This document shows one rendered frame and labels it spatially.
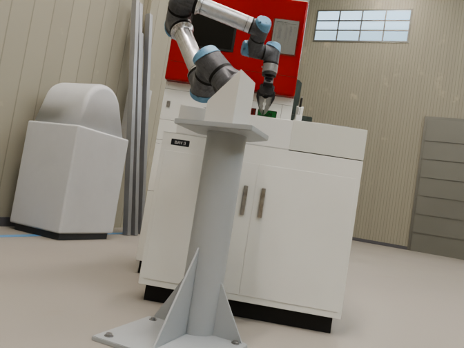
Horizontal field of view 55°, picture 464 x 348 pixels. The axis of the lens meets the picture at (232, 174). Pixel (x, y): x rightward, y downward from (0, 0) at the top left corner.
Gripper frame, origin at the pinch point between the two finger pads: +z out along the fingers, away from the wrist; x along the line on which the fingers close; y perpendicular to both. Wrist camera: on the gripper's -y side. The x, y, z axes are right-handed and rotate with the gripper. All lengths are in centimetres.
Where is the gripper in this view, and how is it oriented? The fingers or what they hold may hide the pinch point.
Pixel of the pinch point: (263, 112)
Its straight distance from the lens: 219.4
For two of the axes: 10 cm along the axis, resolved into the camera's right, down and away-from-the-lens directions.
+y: 0.7, 0.7, 9.9
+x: -9.9, -1.5, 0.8
